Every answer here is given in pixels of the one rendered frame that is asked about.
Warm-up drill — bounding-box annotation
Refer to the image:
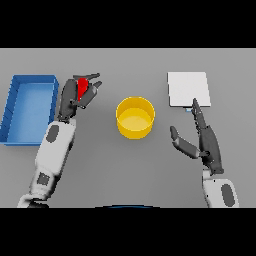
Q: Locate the yellow bowl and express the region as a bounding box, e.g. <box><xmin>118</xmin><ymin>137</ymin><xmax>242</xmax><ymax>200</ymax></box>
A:
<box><xmin>115</xmin><ymin>96</ymin><xmax>156</xmax><ymax>140</ymax></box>

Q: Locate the red beaker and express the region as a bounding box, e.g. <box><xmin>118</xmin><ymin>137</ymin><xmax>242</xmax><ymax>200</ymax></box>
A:
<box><xmin>77</xmin><ymin>77</ymin><xmax>90</xmax><ymax>102</ymax></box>

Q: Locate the pale square measuring scale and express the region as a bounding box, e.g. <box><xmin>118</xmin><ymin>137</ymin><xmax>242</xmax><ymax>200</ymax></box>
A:
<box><xmin>166</xmin><ymin>71</ymin><xmax>212</xmax><ymax>112</ymax></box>

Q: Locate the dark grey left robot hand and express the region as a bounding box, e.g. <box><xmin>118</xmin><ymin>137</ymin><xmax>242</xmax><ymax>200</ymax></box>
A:
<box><xmin>56</xmin><ymin>72</ymin><xmax>103</xmax><ymax>124</ymax></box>

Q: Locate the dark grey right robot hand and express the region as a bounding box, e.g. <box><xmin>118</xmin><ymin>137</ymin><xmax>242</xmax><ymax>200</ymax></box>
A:
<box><xmin>169</xmin><ymin>97</ymin><xmax>225</xmax><ymax>176</ymax></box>

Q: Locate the blue tray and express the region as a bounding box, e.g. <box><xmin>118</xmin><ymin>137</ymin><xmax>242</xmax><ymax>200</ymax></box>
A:
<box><xmin>0</xmin><ymin>74</ymin><xmax>60</xmax><ymax>147</ymax></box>

